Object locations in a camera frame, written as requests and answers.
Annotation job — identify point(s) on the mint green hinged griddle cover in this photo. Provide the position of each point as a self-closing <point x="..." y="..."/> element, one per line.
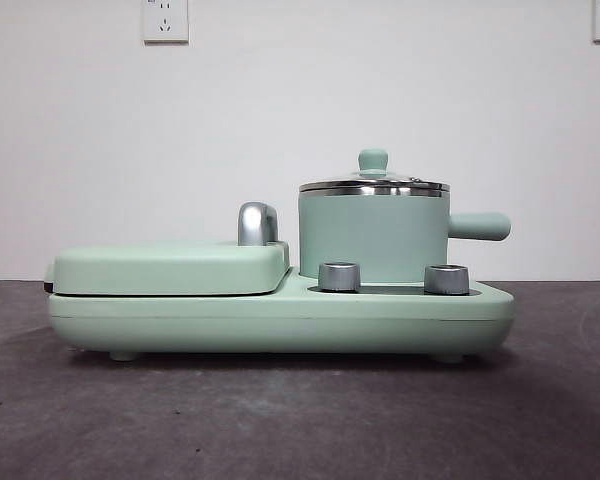
<point x="165" y="270"/>

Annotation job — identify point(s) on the mint green cooker base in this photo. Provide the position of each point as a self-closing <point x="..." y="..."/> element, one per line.
<point x="280" y="325"/>

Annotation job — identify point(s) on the silver control knob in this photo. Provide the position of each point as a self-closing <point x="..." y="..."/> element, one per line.
<point x="339" y="276"/>
<point x="446" y="279"/>

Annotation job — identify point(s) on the glass lid with green knob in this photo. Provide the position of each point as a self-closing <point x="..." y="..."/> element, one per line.
<point x="374" y="160"/>

